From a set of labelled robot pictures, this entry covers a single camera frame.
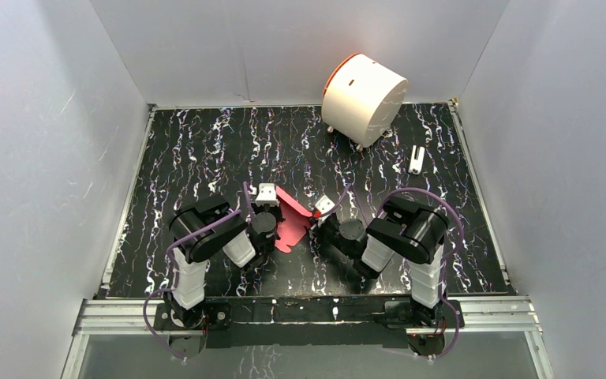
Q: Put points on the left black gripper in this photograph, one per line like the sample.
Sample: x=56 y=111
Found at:
x=275 y=219

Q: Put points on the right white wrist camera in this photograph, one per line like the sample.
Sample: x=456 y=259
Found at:
x=323 y=207

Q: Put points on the pink paper box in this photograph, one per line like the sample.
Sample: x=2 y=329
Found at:
x=296 y=221

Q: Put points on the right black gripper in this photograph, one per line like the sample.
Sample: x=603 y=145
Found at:
x=317 y=228

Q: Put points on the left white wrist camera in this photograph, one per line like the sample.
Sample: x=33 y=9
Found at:
x=267 y=195

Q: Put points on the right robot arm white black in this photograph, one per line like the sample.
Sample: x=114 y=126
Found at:
x=409 y=229

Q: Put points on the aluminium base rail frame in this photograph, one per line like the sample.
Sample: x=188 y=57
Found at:
x=388 y=320

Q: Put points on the white cylindrical container orange rim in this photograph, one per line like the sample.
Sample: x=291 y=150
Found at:
x=361 y=99

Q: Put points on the small white plastic clip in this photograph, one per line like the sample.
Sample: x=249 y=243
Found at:
x=416 y=160

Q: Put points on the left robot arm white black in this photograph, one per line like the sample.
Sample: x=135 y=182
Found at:
x=210 y=226

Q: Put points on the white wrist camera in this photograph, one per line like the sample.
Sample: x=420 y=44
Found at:
x=323 y=207
x=267 y=195

